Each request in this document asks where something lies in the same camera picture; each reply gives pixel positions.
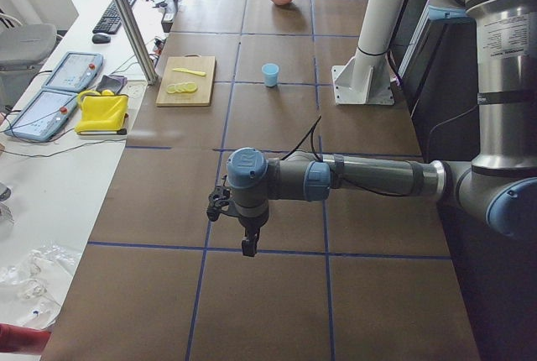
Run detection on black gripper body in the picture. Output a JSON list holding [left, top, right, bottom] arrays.
[[237, 206, 269, 232]]

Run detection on black keyboard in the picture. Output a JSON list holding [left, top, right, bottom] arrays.
[[92, 3, 122, 34]]

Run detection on bamboo cutting board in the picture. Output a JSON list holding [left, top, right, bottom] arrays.
[[155, 55, 216, 107]]

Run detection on lower teach pendant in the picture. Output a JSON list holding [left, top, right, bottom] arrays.
[[3, 88, 77, 142]]

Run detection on yellow plastic knife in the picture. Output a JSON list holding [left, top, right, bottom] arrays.
[[172, 67, 207, 77]]

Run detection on grey office chair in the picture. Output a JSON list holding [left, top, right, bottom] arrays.
[[1, 24, 57, 71]]

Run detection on upper teach pendant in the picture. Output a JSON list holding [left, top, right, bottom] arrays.
[[42, 51, 104, 92]]

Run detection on light blue paper cup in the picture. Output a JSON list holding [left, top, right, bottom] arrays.
[[261, 63, 279, 87]]

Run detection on yellow cloth bag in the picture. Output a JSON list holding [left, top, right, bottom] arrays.
[[75, 90, 128, 135]]

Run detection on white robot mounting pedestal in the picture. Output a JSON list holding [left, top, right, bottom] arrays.
[[331, 0, 404, 106]]

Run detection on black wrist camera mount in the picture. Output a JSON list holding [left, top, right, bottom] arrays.
[[206, 175, 238, 222]]

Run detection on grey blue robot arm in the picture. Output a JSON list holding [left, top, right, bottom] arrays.
[[206, 0, 536, 256]]

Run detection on black computer mouse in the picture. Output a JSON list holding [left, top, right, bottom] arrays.
[[91, 33, 111, 44]]

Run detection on clear plastic bag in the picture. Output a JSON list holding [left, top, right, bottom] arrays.
[[1, 243, 82, 330]]

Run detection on teach pendant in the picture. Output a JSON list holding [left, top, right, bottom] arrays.
[[42, 51, 104, 92], [3, 88, 77, 142]]

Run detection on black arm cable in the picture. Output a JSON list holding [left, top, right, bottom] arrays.
[[279, 113, 414, 198]]

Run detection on lemon slice top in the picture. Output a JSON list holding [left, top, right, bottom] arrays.
[[185, 82, 197, 93]]

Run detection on grey folded cloth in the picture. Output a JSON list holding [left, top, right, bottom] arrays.
[[96, 75, 128, 94]]

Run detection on aluminium frame post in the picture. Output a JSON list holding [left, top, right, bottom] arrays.
[[112, 0, 159, 86]]

